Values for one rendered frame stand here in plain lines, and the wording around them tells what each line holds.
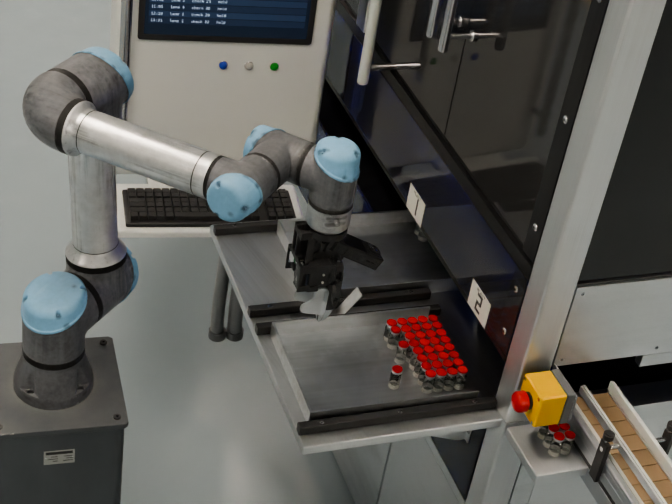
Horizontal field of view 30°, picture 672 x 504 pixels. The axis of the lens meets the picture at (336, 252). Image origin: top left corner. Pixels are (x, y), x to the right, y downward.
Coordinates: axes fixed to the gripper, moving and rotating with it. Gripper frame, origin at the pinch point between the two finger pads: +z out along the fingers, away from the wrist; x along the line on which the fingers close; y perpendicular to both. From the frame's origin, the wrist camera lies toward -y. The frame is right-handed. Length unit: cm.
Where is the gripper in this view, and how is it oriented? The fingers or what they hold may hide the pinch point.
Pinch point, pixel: (323, 314)
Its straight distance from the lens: 223.4
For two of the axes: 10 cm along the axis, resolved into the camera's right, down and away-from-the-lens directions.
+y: -9.4, 0.8, -3.3
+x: 3.2, 5.9, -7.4
